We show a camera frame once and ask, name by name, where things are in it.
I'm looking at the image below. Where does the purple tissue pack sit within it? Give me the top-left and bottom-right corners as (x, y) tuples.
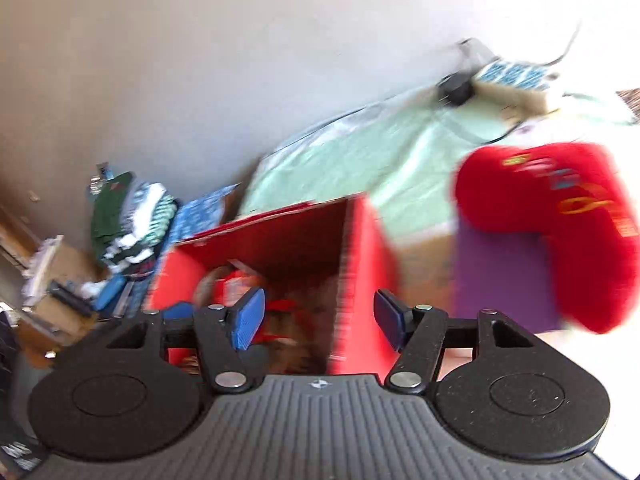
(451, 220), (563, 334)

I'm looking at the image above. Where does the red plush toy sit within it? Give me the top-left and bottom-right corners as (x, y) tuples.
(454, 142), (639, 334)

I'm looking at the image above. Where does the red cardboard box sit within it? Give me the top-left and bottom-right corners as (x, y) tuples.
(143, 195), (399, 377)

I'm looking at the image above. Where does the blue floral towel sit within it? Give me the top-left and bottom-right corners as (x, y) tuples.
(124, 183), (241, 311)

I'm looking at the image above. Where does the pile of folded clothes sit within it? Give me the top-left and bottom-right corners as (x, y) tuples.
(88, 164), (179, 274)

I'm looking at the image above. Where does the cardboard boxes stack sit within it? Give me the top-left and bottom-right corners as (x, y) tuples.
(1, 207), (102, 367)

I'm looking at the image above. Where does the light green bed sheet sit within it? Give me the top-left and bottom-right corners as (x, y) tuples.
(240, 88), (538, 240)

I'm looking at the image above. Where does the black power adapter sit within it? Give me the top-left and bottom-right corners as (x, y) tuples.
(437, 72), (475, 106)

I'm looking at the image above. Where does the white blue power strip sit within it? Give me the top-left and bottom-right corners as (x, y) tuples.
(472, 58), (564, 115)

